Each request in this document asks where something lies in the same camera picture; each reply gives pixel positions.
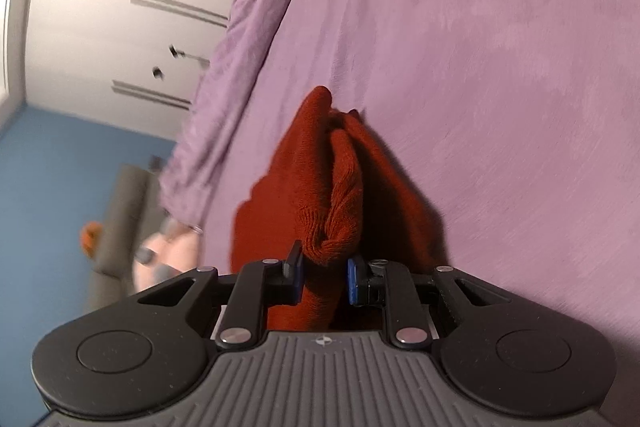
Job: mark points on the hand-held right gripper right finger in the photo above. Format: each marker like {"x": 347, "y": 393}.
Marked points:
{"x": 354, "y": 283}

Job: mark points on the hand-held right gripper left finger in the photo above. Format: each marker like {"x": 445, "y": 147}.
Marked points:
{"x": 298, "y": 279}

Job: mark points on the rust red knit garment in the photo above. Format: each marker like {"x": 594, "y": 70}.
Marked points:
{"x": 310, "y": 177}

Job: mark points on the person's left hand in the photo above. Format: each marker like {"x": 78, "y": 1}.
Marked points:
{"x": 177, "y": 252}

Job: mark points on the grey bench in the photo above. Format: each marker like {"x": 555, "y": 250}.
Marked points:
{"x": 120, "y": 217}

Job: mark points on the orange thing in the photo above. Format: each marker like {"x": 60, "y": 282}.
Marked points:
{"x": 91, "y": 239}

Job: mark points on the purple blanket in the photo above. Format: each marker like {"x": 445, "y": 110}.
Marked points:
{"x": 450, "y": 57}

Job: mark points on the white wardrobe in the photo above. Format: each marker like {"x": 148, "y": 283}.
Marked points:
{"x": 100, "y": 7}

